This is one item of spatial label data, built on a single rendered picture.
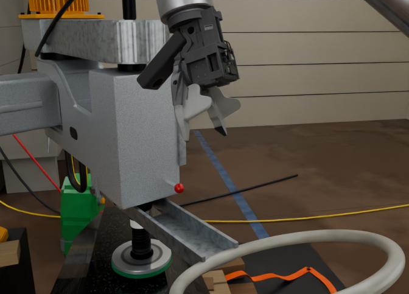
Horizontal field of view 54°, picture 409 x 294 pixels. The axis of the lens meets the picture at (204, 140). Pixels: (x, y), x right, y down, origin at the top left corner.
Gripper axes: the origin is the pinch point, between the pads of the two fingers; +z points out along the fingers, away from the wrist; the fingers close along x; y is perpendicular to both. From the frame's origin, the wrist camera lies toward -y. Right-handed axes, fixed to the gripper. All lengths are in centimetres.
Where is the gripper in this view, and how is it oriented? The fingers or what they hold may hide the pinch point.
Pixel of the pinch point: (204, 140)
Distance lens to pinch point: 65.6
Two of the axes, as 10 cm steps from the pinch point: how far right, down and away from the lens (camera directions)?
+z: 2.2, 9.7, -0.3
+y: 8.8, -2.1, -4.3
